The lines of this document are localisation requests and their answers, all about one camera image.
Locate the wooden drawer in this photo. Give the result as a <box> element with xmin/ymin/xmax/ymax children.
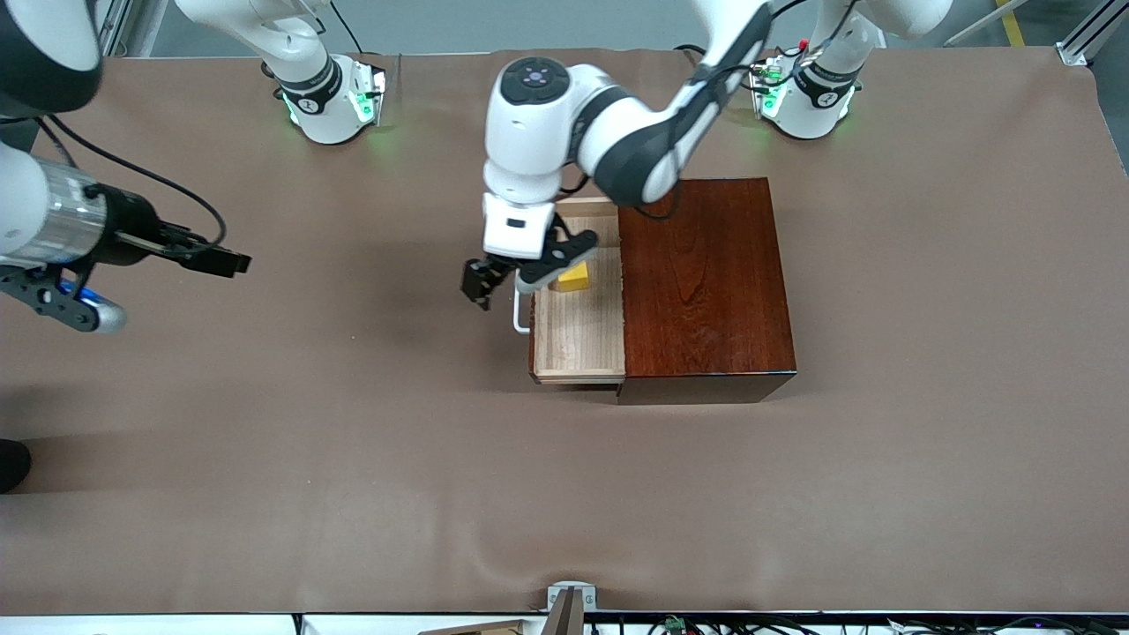
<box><xmin>529</xmin><ymin>197</ymin><xmax>627</xmax><ymax>386</ymax></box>

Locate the dark brown wooden cabinet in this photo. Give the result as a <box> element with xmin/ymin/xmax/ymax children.
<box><xmin>615</xmin><ymin>178</ymin><xmax>798</xmax><ymax>405</ymax></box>

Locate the brown table mat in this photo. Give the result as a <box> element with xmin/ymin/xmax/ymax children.
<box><xmin>0</xmin><ymin>49</ymin><xmax>1129</xmax><ymax>616</ymax></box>

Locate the black round object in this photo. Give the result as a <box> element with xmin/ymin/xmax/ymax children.
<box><xmin>0</xmin><ymin>439</ymin><xmax>33</xmax><ymax>493</ymax></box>

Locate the metal table clamp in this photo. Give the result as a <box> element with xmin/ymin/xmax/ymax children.
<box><xmin>547</xmin><ymin>582</ymin><xmax>597</xmax><ymax>611</ymax></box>

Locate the brown cardboard piece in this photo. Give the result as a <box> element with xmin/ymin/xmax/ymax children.
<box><xmin>419</xmin><ymin>620</ymin><xmax>523</xmax><ymax>635</ymax></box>

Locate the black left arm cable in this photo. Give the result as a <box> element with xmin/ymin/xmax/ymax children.
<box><xmin>560</xmin><ymin>0</ymin><xmax>795</xmax><ymax>221</ymax></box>

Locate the aluminium frame profile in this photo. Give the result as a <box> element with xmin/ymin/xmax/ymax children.
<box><xmin>1056</xmin><ymin>0</ymin><xmax>1129</xmax><ymax>67</ymax></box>
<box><xmin>93</xmin><ymin>0</ymin><xmax>133</xmax><ymax>58</ymax></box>

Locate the black right base cable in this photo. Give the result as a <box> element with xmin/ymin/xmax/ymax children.
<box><xmin>331</xmin><ymin>0</ymin><xmax>367</xmax><ymax>56</ymax></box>

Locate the grey stand post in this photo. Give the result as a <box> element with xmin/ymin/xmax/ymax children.
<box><xmin>540</xmin><ymin>589</ymin><xmax>585</xmax><ymax>635</ymax></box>

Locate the black floor cable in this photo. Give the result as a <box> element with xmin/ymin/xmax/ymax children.
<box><xmin>648</xmin><ymin>615</ymin><xmax>826</xmax><ymax>635</ymax></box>
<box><xmin>882</xmin><ymin>616</ymin><xmax>1129</xmax><ymax>635</ymax></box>

